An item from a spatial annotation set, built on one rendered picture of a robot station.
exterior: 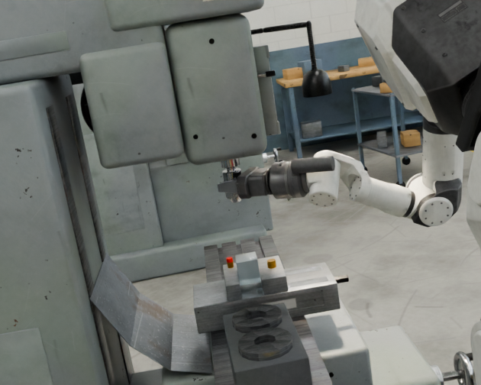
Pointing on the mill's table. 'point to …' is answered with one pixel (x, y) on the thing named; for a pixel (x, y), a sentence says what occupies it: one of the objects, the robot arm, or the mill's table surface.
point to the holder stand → (266, 347)
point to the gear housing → (171, 11)
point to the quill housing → (216, 88)
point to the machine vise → (302, 291)
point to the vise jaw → (272, 276)
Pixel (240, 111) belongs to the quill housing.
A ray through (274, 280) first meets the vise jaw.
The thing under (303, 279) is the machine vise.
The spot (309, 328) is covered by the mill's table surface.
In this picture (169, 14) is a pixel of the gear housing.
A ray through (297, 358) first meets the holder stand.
